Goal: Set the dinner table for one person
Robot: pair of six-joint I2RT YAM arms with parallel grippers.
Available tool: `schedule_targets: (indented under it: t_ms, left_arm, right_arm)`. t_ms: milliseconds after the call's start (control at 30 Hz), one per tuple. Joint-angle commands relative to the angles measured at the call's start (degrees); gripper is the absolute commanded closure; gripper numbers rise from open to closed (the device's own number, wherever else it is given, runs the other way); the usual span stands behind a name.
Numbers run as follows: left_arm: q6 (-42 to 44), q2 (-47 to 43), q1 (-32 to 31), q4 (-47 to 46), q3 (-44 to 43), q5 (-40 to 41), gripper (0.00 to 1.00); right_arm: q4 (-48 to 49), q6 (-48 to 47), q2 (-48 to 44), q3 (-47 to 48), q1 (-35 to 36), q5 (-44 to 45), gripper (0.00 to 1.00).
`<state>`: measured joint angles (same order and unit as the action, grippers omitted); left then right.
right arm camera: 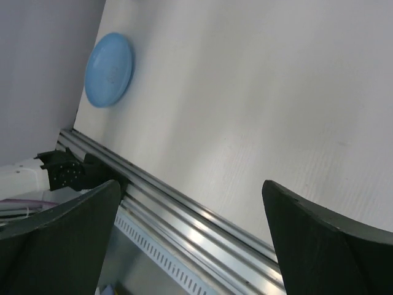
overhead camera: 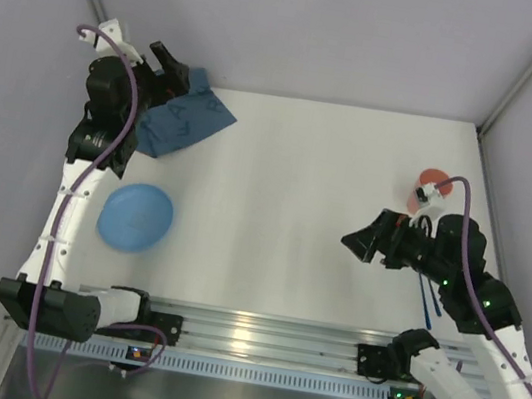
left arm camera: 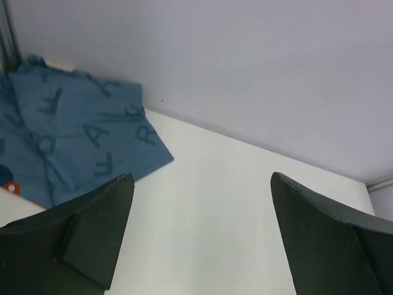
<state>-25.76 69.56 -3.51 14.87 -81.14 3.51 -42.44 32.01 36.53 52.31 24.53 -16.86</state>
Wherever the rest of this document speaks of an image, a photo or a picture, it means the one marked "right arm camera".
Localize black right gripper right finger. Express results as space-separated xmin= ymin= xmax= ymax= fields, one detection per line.
xmin=262 ymin=180 xmax=392 ymax=294

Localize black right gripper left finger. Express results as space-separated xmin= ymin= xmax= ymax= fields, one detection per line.
xmin=1 ymin=180 xmax=120 ymax=294

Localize light blue plate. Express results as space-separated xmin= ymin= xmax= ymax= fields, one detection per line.
xmin=84 ymin=32 xmax=134 ymax=108

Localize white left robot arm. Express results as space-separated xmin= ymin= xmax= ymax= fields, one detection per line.
xmin=1 ymin=149 xmax=128 ymax=294

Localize white slotted cable duct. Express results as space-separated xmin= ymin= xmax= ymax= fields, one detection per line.
xmin=114 ymin=212 xmax=217 ymax=294

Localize aluminium frame rail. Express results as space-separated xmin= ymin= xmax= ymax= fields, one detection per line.
xmin=57 ymin=130 xmax=285 ymax=294

